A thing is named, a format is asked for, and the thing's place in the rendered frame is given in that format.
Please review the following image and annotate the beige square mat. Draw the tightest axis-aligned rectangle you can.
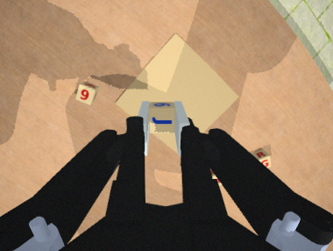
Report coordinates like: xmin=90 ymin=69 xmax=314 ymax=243
xmin=116 ymin=34 xmax=239 ymax=133

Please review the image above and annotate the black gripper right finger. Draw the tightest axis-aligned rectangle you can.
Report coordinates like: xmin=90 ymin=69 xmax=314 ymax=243
xmin=174 ymin=101 xmax=333 ymax=251

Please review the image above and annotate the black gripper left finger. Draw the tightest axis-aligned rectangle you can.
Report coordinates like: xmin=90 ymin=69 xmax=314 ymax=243
xmin=0 ymin=101 xmax=150 ymax=251

